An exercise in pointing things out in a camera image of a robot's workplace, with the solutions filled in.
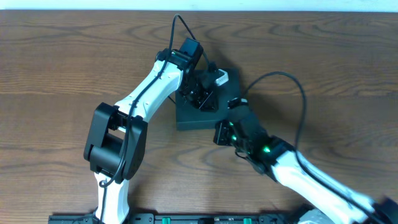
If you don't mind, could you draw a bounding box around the black gift box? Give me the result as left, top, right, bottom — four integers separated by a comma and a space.
175, 68, 241, 131

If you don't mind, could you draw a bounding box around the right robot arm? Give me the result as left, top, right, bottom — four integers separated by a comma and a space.
214, 98, 397, 223

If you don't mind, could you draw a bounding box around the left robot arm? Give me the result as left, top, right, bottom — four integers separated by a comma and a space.
83, 38, 228, 223

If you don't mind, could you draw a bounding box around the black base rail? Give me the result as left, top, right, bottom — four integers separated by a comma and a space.
48, 212, 312, 224

